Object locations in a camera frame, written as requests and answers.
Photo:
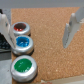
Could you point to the green button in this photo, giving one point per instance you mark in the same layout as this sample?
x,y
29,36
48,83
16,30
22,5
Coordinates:
x,y
23,66

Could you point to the red button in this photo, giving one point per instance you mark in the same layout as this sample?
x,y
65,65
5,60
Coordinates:
x,y
19,28

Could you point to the wooden drawer box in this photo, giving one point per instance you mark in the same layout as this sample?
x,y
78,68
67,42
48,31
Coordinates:
x,y
46,46

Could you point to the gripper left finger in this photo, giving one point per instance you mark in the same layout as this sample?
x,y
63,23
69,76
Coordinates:
x,y
5,26

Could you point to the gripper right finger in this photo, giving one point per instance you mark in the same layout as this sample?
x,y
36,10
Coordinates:
x,y
74,25

